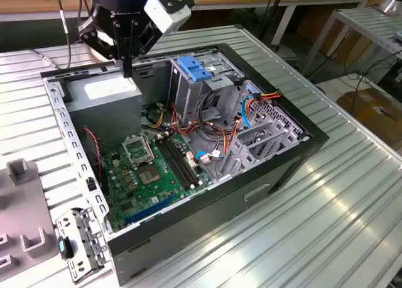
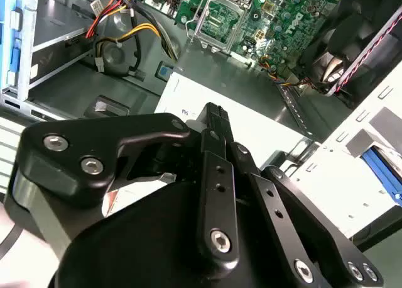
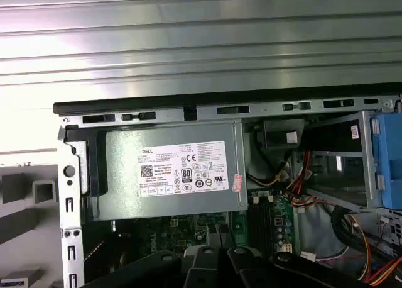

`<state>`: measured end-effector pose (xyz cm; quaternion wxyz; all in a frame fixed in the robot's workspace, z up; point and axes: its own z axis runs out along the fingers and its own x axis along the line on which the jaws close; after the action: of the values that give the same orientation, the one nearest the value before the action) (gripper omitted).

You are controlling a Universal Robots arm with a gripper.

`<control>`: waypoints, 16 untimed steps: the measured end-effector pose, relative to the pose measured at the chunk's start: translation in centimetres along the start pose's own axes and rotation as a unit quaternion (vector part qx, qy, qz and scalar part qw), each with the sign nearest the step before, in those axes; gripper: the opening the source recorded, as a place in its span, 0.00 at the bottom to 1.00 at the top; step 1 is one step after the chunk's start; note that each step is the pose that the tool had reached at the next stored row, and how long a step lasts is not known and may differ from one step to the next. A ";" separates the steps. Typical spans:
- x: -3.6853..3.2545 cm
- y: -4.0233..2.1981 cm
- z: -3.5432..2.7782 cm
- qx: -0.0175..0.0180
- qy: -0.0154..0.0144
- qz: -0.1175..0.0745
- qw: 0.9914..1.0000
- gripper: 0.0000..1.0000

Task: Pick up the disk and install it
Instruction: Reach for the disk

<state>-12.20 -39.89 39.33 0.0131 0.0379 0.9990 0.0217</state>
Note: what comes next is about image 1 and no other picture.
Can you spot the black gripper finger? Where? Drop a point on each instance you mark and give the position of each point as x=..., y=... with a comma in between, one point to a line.
x=94, y=36
x=150, y=36

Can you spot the grey metal disk bay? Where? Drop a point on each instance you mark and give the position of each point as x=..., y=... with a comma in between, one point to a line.
x=270, y=134

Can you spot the blue plastic drive latch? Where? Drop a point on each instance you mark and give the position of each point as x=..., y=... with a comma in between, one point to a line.
x=193, y=69

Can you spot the grey metal drive cage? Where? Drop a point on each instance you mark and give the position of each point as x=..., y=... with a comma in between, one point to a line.
x=185, y=93

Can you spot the grey power supply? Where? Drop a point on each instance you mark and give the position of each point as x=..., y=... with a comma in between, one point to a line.
x=106, y=118

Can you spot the wooden desk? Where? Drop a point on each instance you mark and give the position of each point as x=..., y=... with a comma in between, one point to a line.
x=19, y=2

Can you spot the black case fan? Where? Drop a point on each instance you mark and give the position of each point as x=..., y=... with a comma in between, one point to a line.
x=92, y=156

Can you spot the black RAM slot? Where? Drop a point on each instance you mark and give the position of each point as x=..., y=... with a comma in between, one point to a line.
x=174, y=162
x=183, y=159

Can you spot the green motherboard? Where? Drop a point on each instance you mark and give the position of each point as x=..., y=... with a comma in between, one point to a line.
x=169, y=187

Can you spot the blue expansion slot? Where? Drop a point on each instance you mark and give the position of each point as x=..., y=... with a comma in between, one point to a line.
x=147, y=211

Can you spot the grey parts rack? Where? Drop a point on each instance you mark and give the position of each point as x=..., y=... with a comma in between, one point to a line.
x=19, y=206

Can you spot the black PC case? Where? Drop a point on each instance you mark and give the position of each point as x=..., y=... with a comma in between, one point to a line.
x=204, y=225

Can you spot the metal slat side table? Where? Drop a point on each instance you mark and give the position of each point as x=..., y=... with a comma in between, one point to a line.
x=367, y=20

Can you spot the large labelled cardboard box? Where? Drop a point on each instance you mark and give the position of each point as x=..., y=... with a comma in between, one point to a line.
x=373, y=112

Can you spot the metal expansion bracket retainer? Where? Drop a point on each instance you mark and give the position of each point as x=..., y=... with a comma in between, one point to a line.
x=88, y=237

